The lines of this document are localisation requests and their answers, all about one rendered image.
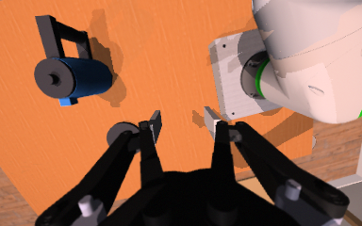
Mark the dark grey round disc with centre stud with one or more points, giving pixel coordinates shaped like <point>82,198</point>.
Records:
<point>119,127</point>

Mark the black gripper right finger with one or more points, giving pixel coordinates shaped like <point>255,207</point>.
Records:
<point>307,198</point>

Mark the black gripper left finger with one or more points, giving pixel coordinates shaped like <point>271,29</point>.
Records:
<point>89,202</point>

